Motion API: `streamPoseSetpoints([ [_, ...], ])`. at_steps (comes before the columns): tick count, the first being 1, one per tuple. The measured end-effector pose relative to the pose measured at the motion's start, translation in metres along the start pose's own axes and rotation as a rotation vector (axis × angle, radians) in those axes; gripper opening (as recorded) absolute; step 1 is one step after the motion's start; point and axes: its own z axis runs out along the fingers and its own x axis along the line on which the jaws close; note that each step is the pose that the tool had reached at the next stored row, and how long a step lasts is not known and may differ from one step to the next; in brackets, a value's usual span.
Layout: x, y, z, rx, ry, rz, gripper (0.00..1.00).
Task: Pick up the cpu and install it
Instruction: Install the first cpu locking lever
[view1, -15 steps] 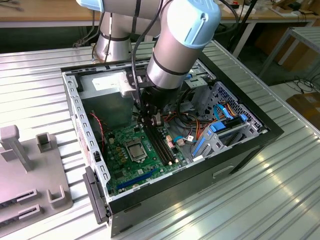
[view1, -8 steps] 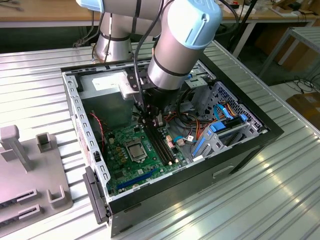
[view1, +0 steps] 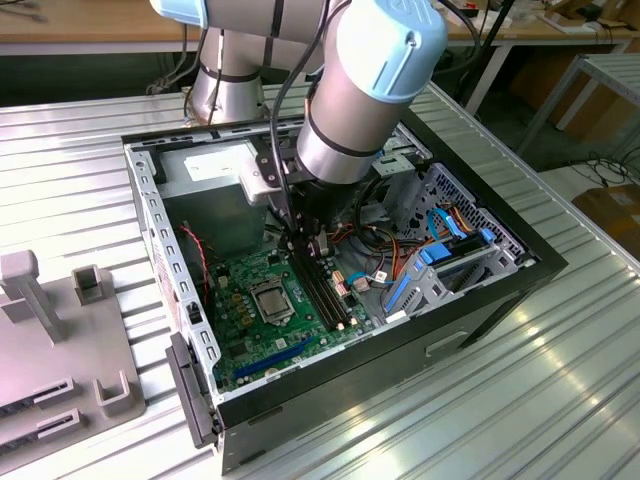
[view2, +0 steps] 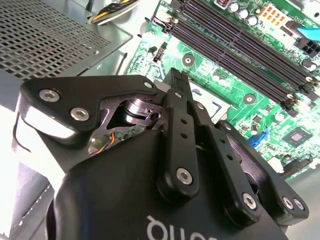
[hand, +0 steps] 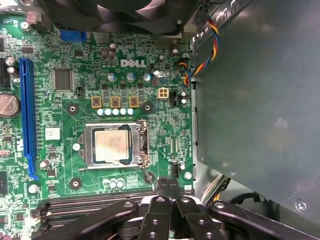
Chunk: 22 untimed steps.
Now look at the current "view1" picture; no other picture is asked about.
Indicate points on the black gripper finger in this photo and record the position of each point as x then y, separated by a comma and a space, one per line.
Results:
319, 242

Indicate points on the silver CPU chip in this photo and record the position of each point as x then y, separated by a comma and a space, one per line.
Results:
272, 302

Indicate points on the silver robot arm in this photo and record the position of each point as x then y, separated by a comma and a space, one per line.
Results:
350, 125

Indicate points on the black RAM slot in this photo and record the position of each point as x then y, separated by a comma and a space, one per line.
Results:
327, 295
312, 295

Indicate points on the green motherboard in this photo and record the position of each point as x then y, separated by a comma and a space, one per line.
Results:
300, 325

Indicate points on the grey power supply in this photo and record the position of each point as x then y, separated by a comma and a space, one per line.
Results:
210, 215

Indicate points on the hard disk in blue carrier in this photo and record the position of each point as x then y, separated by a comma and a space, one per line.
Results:
434, 254

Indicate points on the grey metal disk bay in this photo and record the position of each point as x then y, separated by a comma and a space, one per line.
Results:
422, 300

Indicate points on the blue expansion slot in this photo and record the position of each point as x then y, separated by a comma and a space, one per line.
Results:
275, 358

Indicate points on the black PC case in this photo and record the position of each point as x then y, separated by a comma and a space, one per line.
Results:
350, 380

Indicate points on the white box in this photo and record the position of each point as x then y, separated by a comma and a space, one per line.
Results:
490, 21

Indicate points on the grey parts rack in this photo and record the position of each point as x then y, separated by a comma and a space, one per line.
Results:
75, 350

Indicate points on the brown cardboard box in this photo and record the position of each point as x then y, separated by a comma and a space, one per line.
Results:
605, 112
615, 210

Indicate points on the wooden desk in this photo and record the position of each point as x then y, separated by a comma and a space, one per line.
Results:
75, 25

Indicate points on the metal slat side table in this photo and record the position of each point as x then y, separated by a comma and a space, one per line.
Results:
615, 65

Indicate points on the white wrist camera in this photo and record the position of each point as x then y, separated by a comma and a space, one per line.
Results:
256, 186

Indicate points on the blue plastic rail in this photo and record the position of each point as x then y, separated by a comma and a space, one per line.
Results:
397, 295

